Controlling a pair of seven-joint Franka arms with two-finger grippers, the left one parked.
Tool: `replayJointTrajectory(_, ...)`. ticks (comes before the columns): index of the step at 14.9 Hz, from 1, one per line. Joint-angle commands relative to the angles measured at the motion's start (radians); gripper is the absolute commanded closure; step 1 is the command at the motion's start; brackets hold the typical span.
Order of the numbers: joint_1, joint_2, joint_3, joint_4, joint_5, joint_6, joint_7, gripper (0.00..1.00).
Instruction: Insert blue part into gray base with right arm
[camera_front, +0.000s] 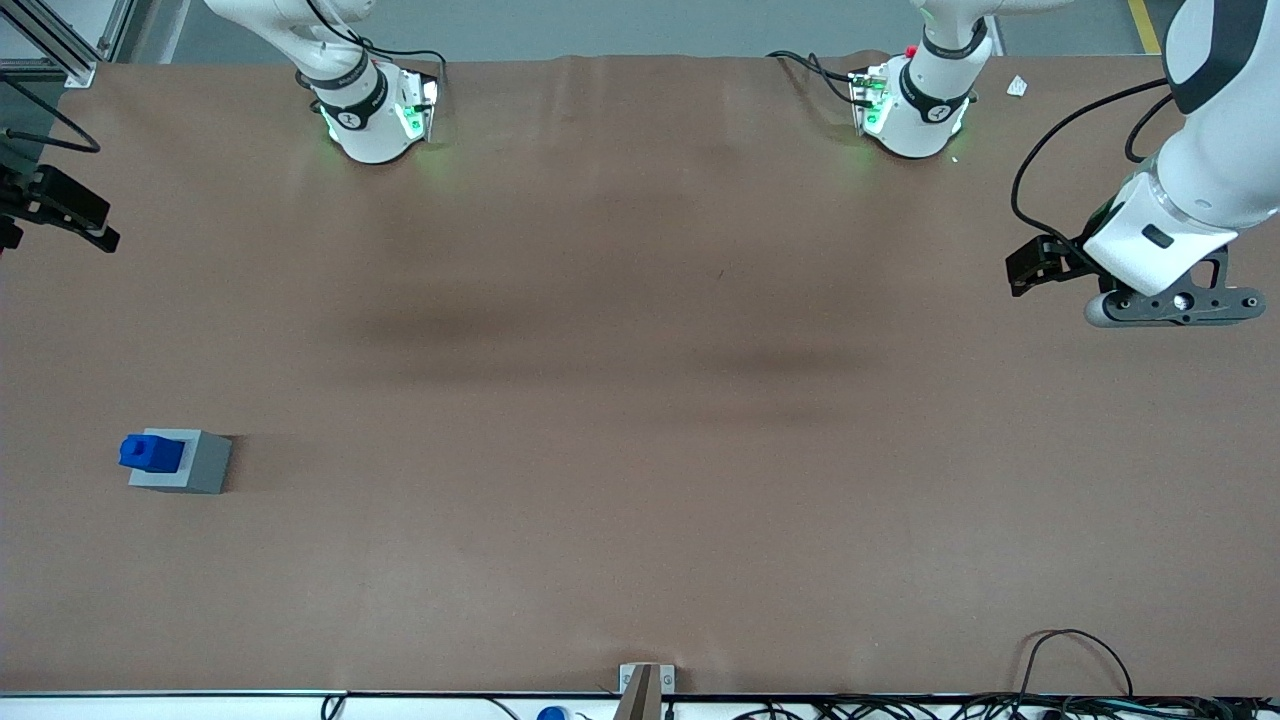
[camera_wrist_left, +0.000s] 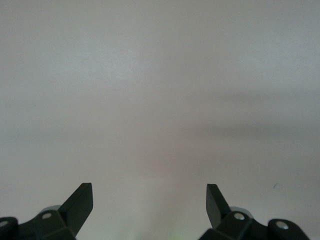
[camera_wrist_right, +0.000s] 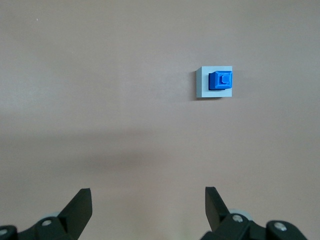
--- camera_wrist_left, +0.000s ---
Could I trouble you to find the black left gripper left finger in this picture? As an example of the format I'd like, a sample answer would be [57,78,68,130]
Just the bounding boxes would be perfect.
[0,182,94,240]

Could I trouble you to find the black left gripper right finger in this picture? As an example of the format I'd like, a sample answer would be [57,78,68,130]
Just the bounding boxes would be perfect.
[198,183,311,240]

